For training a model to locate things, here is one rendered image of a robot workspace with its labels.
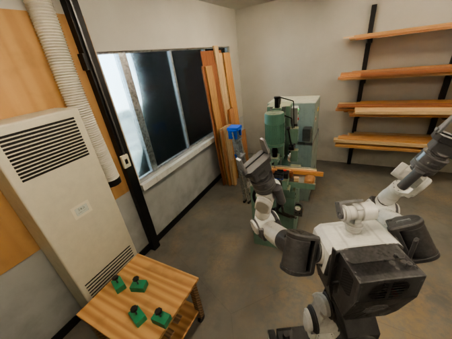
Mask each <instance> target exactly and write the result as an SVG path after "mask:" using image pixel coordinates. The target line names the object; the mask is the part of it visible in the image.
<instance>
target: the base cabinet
mask: <svg viewBox="0 0 452 339"><path fill-rule="evenodd" d="M299 193H300V188H297V191H296V195H295V199H291V198H285V199H286V202H285V203H284V212H285V213H288V214H290V215H294V207H295V202H299ZM251 202H252V219H254V216H255V211H256V209H255V208H254V207H255V203H254V201H253V198H252V194H251ZM274 207H276V198H275V199H274V202H273V205H272V208H274ZM275 212H276V213H277V211H275ZM277 215H278V217H279V219H280V222H281V224H282V226H283V227H284V228H286V229H297V223H298V218H299V217H298V216H296V217H297V219H294V218H292V219H290V218H288V217H285V216H283V215H280V214H278V213H277ZM254 243H256V244H260V245H263V246H268V247H272V248H277V247H275V246H274V245H273V244H271V243H270V242H269V241H263V240H262V239H261V238H260V237H259V236H258V235H257V234H255V233H254Z"/></svg>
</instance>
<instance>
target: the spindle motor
mask: <svg viewBox="0 0 452 339"><path fill-rule="evenodd" d="M264 123H265V140H266V143H267V145H268V147H270V148H278V147H282V146H283V145H284V135H285V113H284V112H283V111H280V110H273V111H268V112H266V113H265V114H264Z"/></svg>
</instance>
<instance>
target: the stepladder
mask: <svg viewBox="0 0 452 339"><path fill-rule="evenodd" d="M241 128H242V125H240V124H232V125H230V126H229V127H227V131H228V136H229V139H232V142H233V149H234V153H235V154H234V156H235V158H237V157H238V158H239V159H241V161H242V163H243V162H244V163H245V162H246V157H245V155H246V153H244V150H243V144H242V141H241V139H242V137H241ZM236 163H237V162H236ZM244 163H243V164H244ZM237 170H238V174H239V181H240V184H241V191H242V195H243V203H245V202H246V201H248V204H249V203H251V200H250V192H249V188H250V186H251V184H250V183H251V182H250V179H249V178H248V181H247V178H246V177H245V176H243V175H242V174H241V173H240V172H239V171H240V169H239V166H238V164H237ZM241 177H242V178H241ZM243 186H244V187H243ZM244 189H245V192H246V197H245V192H244ZM246 198H247V199H246Z"/></svg>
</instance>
